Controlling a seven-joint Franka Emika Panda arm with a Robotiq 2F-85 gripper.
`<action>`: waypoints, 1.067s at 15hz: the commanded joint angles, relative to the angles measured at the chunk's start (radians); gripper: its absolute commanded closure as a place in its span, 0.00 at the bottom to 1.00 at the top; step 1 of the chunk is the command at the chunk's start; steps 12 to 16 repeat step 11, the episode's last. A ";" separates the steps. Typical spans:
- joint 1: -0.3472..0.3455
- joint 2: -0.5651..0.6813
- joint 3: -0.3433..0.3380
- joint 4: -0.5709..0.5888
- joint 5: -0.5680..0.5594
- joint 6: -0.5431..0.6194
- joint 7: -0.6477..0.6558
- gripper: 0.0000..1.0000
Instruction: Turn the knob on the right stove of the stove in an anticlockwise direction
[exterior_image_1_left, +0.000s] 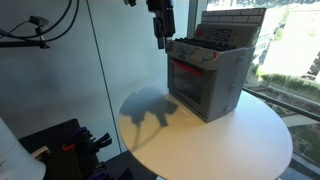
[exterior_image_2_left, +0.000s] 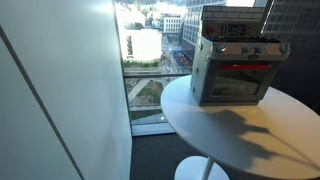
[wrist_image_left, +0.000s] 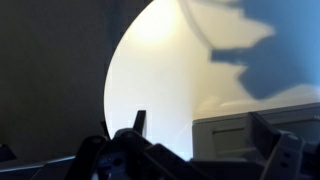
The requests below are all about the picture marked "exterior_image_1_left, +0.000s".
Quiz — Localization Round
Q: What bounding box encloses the black clamp tool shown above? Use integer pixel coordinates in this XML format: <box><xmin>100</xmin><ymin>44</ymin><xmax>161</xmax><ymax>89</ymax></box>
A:
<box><xmin>92</xmin><ymin>132</ymin><xmax>113</xmax><ymax>150</ymax></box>

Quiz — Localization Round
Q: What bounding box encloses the grey toy stove oven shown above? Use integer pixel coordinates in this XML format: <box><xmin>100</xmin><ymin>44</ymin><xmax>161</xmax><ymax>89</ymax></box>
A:
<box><xmin>164</xmin><ymin>7</ymin><xmax>268</xmax><ymax>124</ymax></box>

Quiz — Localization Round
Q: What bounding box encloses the purple handled tool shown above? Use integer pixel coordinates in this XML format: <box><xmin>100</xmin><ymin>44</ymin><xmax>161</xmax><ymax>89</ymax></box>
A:
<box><xmin>68</xmin><ymin>126</ymin><xmax>94</xmax><ymax>146</ymax></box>

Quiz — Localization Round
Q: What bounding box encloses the beige small device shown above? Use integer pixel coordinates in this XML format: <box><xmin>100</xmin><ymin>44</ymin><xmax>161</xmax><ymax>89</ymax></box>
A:
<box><xmin>30</xmin><ymin>145</ymin><xmax>52</xmax><ymax>162</ymax></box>

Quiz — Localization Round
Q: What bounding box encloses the dark horizontal window bar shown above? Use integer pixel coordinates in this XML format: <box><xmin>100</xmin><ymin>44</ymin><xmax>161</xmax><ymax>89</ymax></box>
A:
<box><xmin>242</xmin><ymin>86</ymin><xmax>320</xmax><ymax>123</ymax></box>

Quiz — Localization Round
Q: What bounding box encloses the grey window frame pillar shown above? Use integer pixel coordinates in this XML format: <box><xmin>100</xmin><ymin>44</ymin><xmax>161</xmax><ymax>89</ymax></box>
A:
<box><xmin>185</xmin><ymin>0</ymin><xmax>208</xmax><ymax>38</ymax></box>

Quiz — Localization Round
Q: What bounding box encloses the small orange tool part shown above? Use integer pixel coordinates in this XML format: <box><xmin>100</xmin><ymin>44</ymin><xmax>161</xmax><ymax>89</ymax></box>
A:
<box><xmin>61</xmin><ymin>143</ymin><xmax>77</xmax><ymax>153</ymax></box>

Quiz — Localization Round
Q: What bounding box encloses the black equipment cart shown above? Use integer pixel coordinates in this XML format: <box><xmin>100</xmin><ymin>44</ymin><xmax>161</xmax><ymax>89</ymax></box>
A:
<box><xmin>18</xmin><ymin>118</ymin><xmax>116</xmax><ymax>180</ymax></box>

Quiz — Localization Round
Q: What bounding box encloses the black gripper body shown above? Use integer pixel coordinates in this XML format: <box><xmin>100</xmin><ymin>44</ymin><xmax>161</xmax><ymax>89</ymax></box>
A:
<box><xmin>152</xmin><ymin>8</ymin><xmax>177</xmax><ymax>38</ymax></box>

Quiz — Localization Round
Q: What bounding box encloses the white rounded plastic housing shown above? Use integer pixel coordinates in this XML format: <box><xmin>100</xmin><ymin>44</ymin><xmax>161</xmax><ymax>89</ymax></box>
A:
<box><xmin>0</xmin><ymin>116</ymin><xmax>47</xmax><ymax>180</ymax></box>

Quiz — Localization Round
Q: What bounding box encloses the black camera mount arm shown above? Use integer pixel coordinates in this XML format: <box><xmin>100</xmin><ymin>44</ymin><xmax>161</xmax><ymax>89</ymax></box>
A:
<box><xmin>0</xmin><ymin>25</ymin><xmax>51</xmax><ymax>50</ymax></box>

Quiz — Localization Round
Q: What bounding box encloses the black stove burner grate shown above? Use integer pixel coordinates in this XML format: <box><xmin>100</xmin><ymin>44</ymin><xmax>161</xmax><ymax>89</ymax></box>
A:
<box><xmin>174</xmin><ymin>36</ymin><xmax>238</xmax><ymax>52</ymax></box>

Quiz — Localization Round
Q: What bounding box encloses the thick black cable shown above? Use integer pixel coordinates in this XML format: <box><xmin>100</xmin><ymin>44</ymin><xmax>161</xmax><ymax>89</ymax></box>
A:
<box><xmin>43</xmin><ymin>0</ymin><xmax>81</xmax><ymax>44</ymax></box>
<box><xmin>0</xmin><ymin>0</ymin><xmax>73</xmax><ymax>40</ymax></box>

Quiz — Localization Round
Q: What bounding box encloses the small black camera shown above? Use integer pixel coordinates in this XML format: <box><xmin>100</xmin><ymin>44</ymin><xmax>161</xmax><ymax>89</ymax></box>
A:
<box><xmin>28</xmin><ymin>15</ymin><xmax>50</xmax><ymax>28</ymax></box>

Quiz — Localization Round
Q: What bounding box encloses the purple object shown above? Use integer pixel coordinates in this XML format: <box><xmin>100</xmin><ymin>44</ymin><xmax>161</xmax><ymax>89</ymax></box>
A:
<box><xmin>87</xmin><ymin>166</ymin><xmax>108</xmax><ymax>180</ymax></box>

